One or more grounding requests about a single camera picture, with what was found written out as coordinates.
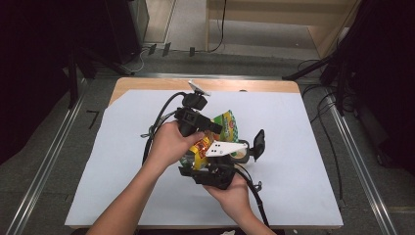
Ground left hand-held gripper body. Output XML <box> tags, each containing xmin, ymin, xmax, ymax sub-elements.
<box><xmin>173</xmin><ymin>79</ymin><xmax>212</xmax><ymax>138</ymax></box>

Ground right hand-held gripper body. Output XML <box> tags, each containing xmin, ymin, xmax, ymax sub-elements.
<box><xmin>192</xmin><ymin>140</ymin><xmax>250</xmax><ymax>192</ymax></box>

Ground yellow green spouted pouch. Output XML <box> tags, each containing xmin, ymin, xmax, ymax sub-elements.
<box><xmin>178</xmin><ymin>109</ymin><xmax>241</xmax><ymax>171</ymax></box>

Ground person's right hand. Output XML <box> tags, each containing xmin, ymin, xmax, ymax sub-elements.
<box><xmin>202</xmin><ymin>180</ymin><xmax>254</xmax><ymax>228</ymax></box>

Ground person's left hand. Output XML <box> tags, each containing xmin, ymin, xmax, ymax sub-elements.
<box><xmin>142</xmin><ymin>119</ymin><xmax>207</xmax><ymax>178</ymax></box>

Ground wooden table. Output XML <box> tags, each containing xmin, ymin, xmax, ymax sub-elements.
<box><xmin>64</xmin><ymin>76</ymin><xmax>345</xmax><ymax>231</ymax></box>

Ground white table mat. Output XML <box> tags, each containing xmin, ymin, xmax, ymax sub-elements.
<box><xmin>64</xmin><ymin>89</ymin><xmax>345</xmax><ymax>229</ymax></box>

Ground black tape mark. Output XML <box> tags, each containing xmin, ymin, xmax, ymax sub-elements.
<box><xmin>85</xmin><ymin>110</ymin><xmax>100</xmax><ymax>130</ymax></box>

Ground black stand leg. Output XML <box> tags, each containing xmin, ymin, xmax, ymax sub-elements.
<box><xmin>281</xmin><ymin>54</ymin><xmax>335</xmax><ymax>82</ymax></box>

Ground light wooden cabinet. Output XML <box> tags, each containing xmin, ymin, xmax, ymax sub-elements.
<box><xmin>205</xmin><ymin>0</ymin><xmax>361</xmax><ymax>61</ymax></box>

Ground black curtain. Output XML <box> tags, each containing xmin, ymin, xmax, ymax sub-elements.
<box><xmin>0</xmin><ymin>0</ymin><xmax>142</xmax><ymax>165</ymax></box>
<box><xmin>337</xmin><ymin>0</ymin><xmax>415</xmax><ymax>175</ymax></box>

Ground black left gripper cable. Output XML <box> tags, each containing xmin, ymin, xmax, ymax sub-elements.
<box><xmin>140</xmin><ymin>90</ymin><xmax>189</xmax><ymax>166</ymax></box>

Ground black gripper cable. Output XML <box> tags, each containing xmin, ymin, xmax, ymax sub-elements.
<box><xmin>140</xmin><ymin>90</ymin><xmax>189</xmax><ymax>166</ymax></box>
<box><xmin>232</xmin><ymin>162</ymin><xmax>271</xmax><ymax>228</ymax></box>

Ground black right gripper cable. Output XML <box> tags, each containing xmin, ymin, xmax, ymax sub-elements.
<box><xmin>232</xmin><ymin>162</ymin><xmax>271</xmax><ymax>228</ymax></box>

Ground white floor cable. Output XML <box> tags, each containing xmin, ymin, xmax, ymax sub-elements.
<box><xmin>129</xmin><ymin>48</ymin><xmax>147</xmax><ymax>73</ymax></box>

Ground black hanging cable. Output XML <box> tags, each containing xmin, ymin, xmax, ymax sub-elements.
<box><xmin>207</xmin><ymin>0</ymin><xmax>228</xmax><ymax>54</ymax></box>

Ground black floor cables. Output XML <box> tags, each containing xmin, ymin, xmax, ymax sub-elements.
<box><xmin>300</xmin><ymin>58</ymin><xmax>347</xmax><ymax>201</ymax></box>

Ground metal floor rail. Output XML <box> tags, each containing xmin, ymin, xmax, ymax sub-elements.
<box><xmin>325</xmin><ymin>93</ymin><xmax>399</xmax><ymax>235</ymax></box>
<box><xmin>4</xmin><ymin>77</ymin><xmax>90</xmax><ymax>235</ymax></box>

